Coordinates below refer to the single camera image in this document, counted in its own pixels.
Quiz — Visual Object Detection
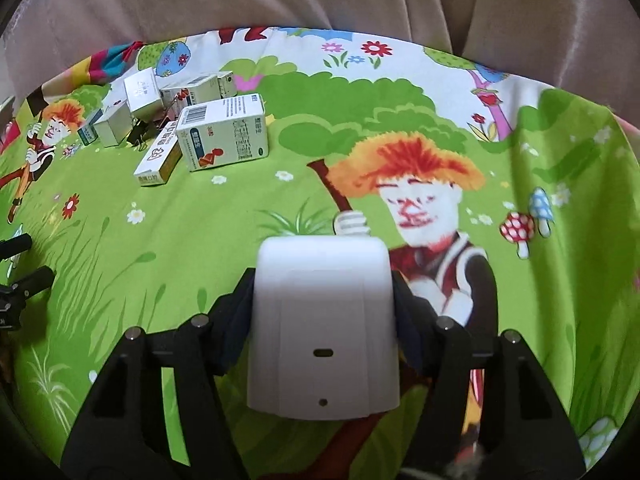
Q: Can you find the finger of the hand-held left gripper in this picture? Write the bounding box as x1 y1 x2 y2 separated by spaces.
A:
0 234 33 263
0 266 56 301

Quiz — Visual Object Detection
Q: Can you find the white plastic case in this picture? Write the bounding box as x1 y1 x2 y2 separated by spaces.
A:
246 236 401 422

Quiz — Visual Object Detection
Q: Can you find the green cartoon printed blanket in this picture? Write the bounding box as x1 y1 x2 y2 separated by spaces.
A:
0 25 640 480

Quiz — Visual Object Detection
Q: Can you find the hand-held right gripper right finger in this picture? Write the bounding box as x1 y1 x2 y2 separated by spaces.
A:
391 271 588 480

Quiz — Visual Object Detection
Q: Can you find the white glossy box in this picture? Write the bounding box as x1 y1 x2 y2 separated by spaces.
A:
123 67 165 113

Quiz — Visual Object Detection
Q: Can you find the long white box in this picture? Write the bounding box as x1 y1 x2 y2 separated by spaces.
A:
133 120 183 187

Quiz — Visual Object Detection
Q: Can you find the small white barcode box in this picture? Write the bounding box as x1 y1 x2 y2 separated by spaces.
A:
159 74 223 108

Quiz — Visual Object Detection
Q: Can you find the white box with blue label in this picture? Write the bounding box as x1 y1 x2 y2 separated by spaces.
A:
76 109 105 147

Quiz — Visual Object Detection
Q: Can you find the white medicine box orange figure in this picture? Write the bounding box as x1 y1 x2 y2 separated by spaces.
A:
175 94 271 172

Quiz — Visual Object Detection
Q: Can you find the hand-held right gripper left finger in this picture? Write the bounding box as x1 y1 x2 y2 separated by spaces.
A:
60 267 258 480

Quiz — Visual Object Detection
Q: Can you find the black binder clip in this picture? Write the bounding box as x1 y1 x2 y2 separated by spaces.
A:
127 117 166 150

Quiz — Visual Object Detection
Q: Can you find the grey box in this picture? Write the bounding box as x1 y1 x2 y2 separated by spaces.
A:
92 105 135 148

